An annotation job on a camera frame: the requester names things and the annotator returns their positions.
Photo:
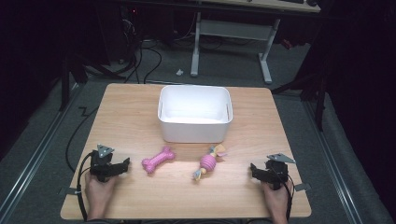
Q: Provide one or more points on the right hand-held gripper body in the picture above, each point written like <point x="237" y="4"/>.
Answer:
<point x="277" y="172"/>

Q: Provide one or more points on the pink spiky bone toy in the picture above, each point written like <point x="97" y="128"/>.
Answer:
<point x="157" y="160"/>

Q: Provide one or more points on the black metal stand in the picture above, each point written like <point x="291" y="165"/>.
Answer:
<point x="65" y="81"/>
<point x="319" y="93"/>

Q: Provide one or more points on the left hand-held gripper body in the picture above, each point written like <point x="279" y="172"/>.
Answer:
<point x="100" y="163"/>

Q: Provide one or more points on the grey metal bracket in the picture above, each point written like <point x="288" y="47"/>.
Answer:
<point x="302" y="187"/>
<point x="67" y="190"/>

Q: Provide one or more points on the white paper scrap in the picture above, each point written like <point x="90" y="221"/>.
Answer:
<point x="180" y="72"/>

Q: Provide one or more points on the grey-legged desk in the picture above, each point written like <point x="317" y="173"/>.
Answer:
<point x="236" y="29"/>

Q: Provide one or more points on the metal floor rail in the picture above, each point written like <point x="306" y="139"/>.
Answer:
<point x="336" y="168"/>
<point x="34" y="158"/>

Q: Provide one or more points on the person's left hand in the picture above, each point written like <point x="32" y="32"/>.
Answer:
<point x="99" y="194"/>

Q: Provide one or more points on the person's right hand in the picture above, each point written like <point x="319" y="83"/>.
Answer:
<point x="277" y="199"/>

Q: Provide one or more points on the white plastic bin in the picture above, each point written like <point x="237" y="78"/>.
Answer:
<point x="194" y="129"/>

